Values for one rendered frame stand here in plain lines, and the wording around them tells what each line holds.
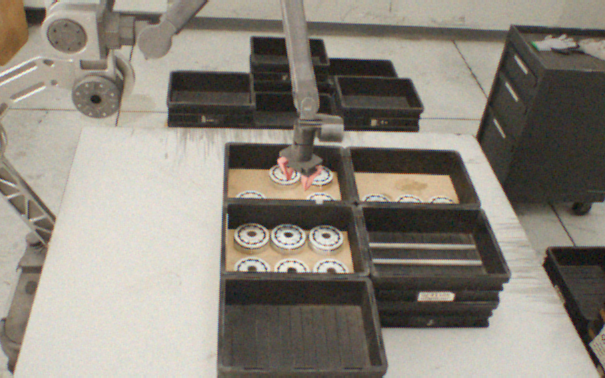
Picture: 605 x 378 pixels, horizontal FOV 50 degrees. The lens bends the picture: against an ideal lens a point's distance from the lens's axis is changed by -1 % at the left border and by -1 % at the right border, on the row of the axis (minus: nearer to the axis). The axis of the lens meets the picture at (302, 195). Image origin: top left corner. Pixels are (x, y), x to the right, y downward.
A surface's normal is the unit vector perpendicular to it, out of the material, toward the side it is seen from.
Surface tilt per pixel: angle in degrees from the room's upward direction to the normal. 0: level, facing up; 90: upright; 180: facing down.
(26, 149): 0
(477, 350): 0
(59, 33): 90
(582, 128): 90
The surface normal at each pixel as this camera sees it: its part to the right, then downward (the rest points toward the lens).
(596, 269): 0.09, -0.77
